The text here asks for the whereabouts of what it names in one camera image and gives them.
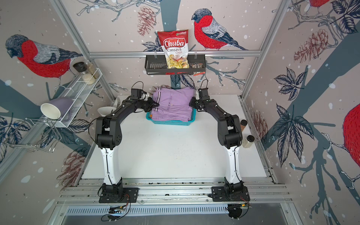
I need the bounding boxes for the lilac pants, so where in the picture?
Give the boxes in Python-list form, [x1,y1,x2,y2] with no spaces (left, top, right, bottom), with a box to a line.
[151,87,196,122]

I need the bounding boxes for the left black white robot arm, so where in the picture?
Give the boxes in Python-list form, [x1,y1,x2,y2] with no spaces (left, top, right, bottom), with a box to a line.
[95,97,159,193]

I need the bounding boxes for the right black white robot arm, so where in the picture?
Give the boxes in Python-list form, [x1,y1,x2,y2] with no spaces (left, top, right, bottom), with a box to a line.
[189,88,245,195]

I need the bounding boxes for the teal plastic basket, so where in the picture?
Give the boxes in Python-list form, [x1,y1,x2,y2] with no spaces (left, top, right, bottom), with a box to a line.
[146,109,197,126]

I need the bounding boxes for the white utensil pot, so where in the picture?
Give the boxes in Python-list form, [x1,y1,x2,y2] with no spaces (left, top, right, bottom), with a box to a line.
[97,106,116,117]

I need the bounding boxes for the brown spice bottle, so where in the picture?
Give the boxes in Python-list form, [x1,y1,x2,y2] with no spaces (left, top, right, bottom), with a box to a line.
[240,120,248,132]

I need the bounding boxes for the red Chuba chips bag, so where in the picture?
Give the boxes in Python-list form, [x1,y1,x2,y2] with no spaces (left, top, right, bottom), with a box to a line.
[158,30,189,69]

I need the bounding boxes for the white spice bottle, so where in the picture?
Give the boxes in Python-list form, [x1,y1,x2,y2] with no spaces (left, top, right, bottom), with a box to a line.
[242,135,255,148]

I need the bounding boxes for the black lid jar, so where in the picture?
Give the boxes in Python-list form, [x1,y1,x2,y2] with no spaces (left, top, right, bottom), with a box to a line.
[73,62,88,74]

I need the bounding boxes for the lilac white cup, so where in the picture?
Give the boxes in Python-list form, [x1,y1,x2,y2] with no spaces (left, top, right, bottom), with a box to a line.
[40,97,74,120]

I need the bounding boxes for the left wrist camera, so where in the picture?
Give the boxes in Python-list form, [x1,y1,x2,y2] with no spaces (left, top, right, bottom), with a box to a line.
[130,88,148,100]

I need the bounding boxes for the black wall basket shelf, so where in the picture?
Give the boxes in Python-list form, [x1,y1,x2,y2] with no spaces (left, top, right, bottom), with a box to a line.
[144,54,206,75]

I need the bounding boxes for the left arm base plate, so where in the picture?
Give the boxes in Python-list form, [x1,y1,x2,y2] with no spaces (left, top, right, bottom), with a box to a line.
[98,187,139,203]

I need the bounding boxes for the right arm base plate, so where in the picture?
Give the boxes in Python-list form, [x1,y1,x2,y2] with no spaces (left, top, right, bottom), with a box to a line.
[208,186,250,202]

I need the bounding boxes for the wire cup holder rack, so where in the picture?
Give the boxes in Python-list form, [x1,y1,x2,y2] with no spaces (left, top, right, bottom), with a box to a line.
[1,118,62,153]

